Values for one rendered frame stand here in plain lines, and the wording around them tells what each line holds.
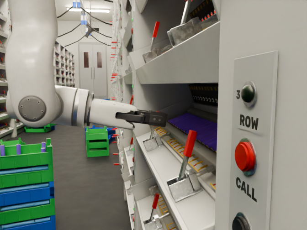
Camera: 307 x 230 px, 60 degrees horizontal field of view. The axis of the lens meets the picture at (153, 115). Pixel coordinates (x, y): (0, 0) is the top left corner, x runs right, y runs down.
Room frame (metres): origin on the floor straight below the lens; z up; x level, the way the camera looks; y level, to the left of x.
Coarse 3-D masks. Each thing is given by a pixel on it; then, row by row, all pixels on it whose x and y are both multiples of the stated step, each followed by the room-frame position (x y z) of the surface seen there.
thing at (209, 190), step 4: (164, 144) 0.59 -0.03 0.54; (168, 148) 0.55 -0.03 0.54; (172, 152) 0.51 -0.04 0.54; (176, 156) 0.48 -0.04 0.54; (180, 160) 0.46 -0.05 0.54; (188, 168) 0.41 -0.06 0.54; (200, 180) 0.36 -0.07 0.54; (200, 184) 0.35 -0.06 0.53; (204, 184) 0.34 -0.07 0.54; (204, 188) 0.34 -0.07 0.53; (208, 188) 0.33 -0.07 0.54; (208, 192) 0.32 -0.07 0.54; (212, 192) 0.31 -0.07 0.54; (212, 196) 0.31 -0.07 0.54
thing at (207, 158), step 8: (160, 128) 0.73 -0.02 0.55; (168, 128) 0.64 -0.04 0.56; (176, 128) 0.61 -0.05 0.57; (176, 136) 0.55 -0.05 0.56; (184, 136) 0.53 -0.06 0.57; (184, 144) 0.50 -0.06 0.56; (200, 144) 0.45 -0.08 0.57; (192, 152) 0.46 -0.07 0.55; (200, 152) 0.41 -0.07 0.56; (208, 152) 0.40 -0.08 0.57; (192, 160) 0.42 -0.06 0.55; (200, 160) 0.42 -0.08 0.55; (208, 160) 0.37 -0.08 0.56; (216, 160) 0.36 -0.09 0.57; (200, 168) 0.38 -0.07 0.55
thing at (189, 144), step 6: (192, 132) 0.34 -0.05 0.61; (192, 138) 0.34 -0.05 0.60; (186, 144) 0.35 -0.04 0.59; (192, 144) 0.34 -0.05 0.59; (186, 150) 0.34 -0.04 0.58; (192, 150) 0.34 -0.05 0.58; (186, 156) 0.34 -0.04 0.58; (186, 162) 0.34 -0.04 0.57; (180, 168) 0.35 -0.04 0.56; (180, 174) 0.35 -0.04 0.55; (180, 180) 0.34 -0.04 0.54
